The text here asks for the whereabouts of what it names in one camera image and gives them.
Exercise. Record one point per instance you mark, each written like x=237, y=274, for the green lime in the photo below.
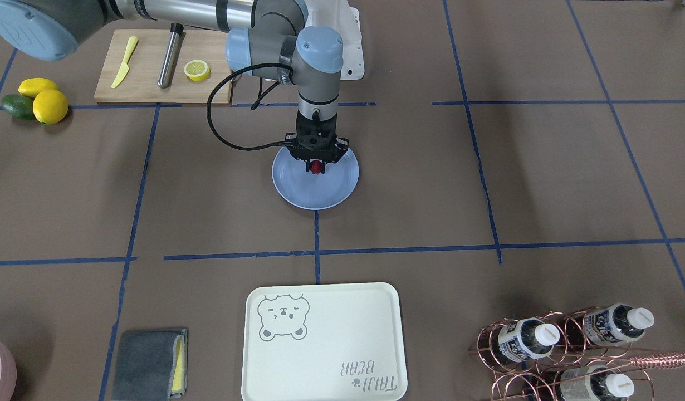
x=19, y=106

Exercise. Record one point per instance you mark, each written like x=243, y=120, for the yellow sponge cloth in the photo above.
x=179, y=382

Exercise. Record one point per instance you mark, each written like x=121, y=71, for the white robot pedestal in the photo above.
x=341, y=17

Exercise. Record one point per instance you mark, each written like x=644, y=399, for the round yellow lemon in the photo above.
x=50, y=106

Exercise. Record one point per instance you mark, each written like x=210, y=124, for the copper wire bottle rack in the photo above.
x=538, y=379

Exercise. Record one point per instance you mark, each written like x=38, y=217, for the yellow plastic knife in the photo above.
x=124, y=65

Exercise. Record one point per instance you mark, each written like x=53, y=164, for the dark drink bottle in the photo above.
x=520, y=341
x=594, y=382
x=618, y=323

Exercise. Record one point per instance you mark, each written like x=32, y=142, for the oval yellow lemon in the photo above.
x=33, y=86

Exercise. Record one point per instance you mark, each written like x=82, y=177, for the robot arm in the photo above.
x=268, y=39

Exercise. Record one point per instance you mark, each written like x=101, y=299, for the grey folded cloth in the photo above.
x=145, y=364

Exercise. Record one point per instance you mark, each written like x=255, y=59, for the bamboo cutting board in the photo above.
x=140, y=84

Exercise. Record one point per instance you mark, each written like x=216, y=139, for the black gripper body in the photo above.
x=308, y=165

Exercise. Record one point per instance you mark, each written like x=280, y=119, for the blue plate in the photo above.
x=315, y=191

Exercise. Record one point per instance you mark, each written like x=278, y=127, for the red strawberry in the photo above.
x=317, y=167

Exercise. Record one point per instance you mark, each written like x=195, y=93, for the steel muddler black tip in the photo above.
x=170, y=58

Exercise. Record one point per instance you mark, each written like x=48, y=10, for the cream bear tray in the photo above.
x=324, y=342

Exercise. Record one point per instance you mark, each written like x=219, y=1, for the lemon half slice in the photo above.
x=197, y=70

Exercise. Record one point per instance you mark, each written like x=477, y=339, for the dark drink bottle front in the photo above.
x=594, y=382

